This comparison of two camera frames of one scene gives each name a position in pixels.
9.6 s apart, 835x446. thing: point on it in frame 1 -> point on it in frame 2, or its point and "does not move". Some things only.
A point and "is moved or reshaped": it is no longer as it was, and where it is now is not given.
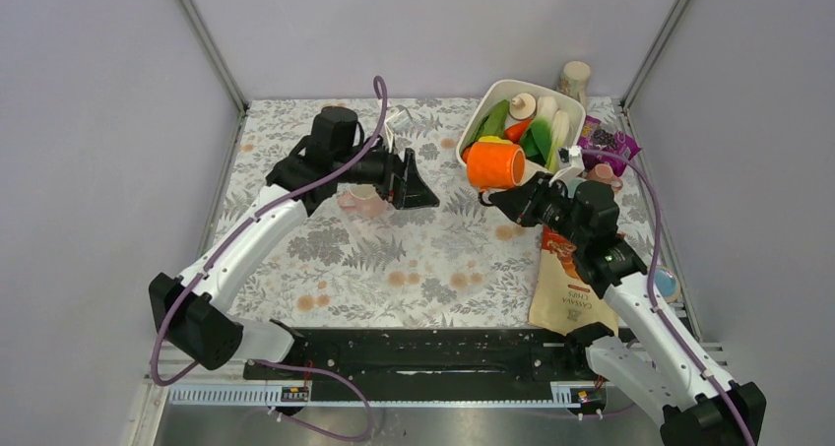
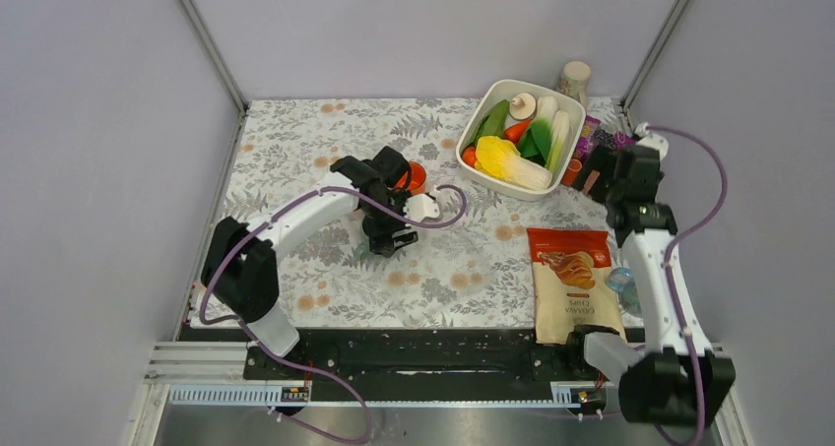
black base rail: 400,355 does not move
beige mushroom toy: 522,106 does not move
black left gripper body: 377,168 -> 380,225
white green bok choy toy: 549,131 does not move
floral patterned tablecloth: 460,263 does not move
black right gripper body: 546,206 -> 606,186
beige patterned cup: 575,81 does not move
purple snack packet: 596,136 does not move
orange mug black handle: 494,164 is moved or reshaped
